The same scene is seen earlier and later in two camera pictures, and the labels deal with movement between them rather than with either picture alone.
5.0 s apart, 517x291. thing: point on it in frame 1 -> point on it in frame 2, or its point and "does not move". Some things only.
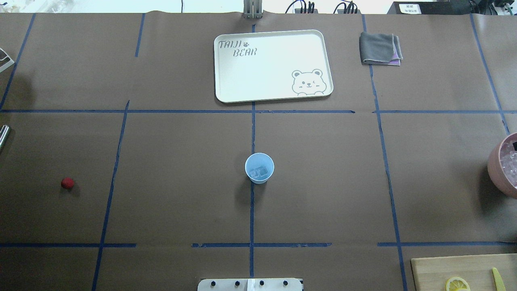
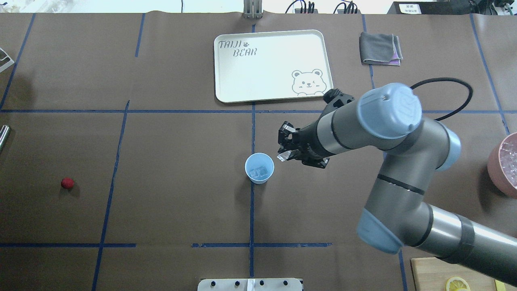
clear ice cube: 260,172 -> 284,156
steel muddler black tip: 5,131 does not move
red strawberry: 67,183 does not move
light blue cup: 259,167 does not move
